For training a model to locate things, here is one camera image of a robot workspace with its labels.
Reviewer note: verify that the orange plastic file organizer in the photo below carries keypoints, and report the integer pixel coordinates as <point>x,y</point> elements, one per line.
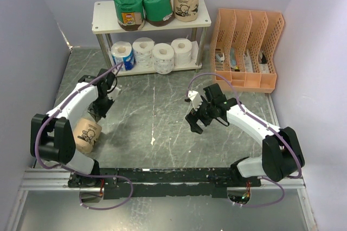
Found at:
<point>242,49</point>

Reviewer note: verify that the brown cartoon paper roll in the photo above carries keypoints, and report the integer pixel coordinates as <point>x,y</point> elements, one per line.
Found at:
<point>186,10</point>

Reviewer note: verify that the white floral roll front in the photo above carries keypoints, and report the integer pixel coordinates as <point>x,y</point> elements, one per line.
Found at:
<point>142,49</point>

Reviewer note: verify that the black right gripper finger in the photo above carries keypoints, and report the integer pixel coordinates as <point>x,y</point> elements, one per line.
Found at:
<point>195,128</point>
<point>191,119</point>

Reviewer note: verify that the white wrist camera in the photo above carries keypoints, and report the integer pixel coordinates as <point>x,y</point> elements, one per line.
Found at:
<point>195,99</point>
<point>114,93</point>

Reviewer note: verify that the blue paper roll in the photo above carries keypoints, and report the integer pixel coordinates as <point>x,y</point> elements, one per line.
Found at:
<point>122,51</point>

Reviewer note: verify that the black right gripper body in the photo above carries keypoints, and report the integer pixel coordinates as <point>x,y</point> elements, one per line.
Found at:
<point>205,113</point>

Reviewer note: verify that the aluminium frame rail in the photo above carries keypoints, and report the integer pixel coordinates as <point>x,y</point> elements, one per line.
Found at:
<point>57,179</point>

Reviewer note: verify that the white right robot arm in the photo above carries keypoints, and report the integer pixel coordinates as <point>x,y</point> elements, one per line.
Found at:
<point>281,152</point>

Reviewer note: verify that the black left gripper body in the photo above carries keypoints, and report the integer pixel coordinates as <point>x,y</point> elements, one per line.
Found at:
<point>100,107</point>

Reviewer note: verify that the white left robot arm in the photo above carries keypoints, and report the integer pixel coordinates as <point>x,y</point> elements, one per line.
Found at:
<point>51,134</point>

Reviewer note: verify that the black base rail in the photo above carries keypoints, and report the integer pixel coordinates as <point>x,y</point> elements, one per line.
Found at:
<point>212,182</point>

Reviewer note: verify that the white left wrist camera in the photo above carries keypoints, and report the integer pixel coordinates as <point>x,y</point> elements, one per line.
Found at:
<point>114,93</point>

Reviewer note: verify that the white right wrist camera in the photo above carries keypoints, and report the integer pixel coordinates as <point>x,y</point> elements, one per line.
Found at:
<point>195,99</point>

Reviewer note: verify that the white unwrapped loose-end roll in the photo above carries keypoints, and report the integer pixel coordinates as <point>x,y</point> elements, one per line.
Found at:
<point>183,51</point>

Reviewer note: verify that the green paper roll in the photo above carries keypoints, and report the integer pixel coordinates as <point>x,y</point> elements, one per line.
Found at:
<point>158,12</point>

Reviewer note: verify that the green torn roll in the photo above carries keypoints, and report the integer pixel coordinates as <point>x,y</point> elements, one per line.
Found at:
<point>130,14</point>

